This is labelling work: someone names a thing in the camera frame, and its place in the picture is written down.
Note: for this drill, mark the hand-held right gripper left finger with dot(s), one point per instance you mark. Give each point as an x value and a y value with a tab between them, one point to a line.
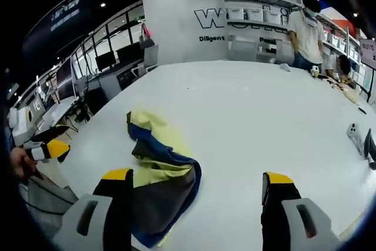
117	204

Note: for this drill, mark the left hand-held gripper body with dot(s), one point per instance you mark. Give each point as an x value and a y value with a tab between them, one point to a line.
20	127

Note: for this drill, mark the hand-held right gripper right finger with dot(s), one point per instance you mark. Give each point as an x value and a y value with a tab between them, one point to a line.
279	204

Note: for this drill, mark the yellow blue grey garment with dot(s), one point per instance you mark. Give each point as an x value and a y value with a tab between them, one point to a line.
164	192

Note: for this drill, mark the person's left hand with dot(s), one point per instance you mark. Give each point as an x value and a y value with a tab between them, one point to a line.
22	163

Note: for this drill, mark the white office desk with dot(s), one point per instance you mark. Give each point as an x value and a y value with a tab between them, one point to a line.
58	113

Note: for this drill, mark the grey cloth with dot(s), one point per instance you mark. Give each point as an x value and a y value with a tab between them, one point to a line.
50	201

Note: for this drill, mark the black office chair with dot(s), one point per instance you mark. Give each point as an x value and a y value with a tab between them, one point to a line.
95	101

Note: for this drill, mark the black computer monitor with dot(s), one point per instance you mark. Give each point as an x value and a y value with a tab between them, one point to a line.
129	52
105	60

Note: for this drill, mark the white smartphone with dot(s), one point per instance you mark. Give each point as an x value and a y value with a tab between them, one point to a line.
355	136

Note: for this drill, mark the black device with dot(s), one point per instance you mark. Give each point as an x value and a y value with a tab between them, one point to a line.
369	148

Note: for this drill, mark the dark hanging banner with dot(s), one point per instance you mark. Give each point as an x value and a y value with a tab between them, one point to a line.
61	18

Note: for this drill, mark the black pen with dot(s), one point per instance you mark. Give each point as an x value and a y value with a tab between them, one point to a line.
362	110

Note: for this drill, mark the beige cloth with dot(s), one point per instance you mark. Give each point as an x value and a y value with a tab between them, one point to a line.
348	92

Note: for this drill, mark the pink grey hanging bag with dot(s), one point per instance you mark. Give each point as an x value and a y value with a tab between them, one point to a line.
146	39

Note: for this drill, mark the small white object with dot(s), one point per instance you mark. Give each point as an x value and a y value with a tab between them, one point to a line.
285	67

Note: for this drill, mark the white shelf with bins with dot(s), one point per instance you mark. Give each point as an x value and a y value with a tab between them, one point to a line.
343	45

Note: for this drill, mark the white sign board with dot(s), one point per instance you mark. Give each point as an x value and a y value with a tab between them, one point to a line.
368	54

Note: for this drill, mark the white storage shelf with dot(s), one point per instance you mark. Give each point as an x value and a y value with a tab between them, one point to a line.
255	24

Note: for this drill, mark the white lettered partition wall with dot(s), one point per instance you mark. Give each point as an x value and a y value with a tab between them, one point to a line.
182	21

